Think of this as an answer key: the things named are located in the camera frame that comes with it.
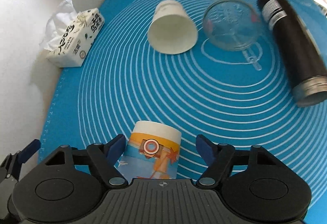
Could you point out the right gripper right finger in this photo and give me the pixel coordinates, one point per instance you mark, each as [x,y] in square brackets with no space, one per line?
[218,158]

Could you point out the white paper cup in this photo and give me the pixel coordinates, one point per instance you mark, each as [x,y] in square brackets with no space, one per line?
[171,31]

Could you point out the white tissue pack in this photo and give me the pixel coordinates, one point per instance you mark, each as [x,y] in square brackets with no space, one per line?
[69,34]

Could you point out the black thermos flask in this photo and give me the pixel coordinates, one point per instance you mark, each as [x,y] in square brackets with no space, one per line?
[304,65]

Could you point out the blue silicone baking mat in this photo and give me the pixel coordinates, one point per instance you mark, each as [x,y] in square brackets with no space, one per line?
[239,98]

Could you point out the colourful paper cup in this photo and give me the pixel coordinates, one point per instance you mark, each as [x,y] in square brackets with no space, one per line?
[152,152]

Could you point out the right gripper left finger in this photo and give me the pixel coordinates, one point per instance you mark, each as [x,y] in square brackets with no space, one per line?
[103,158]

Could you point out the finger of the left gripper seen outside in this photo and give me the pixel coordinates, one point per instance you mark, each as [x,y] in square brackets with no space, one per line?
[12,164]

